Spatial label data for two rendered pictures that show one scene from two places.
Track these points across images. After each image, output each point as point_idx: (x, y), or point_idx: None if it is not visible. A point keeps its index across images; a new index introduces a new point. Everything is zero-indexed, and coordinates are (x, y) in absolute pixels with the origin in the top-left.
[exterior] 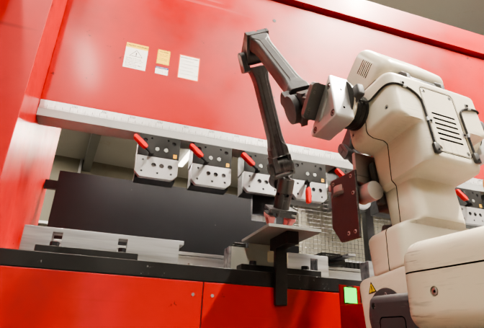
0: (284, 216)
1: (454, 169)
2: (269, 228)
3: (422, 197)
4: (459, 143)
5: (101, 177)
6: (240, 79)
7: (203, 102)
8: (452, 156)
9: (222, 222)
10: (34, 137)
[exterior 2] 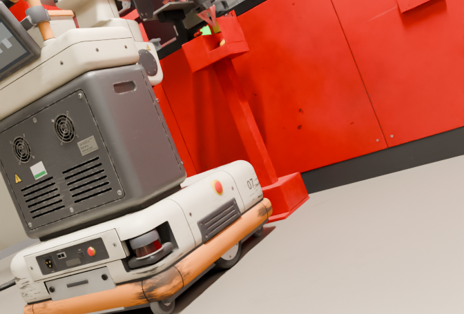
0: None
1: None
2: (150, 19)
3: (78, 22)
4: None
5: None
6: None
7: None
8: None
9: None
10: (78, 24)
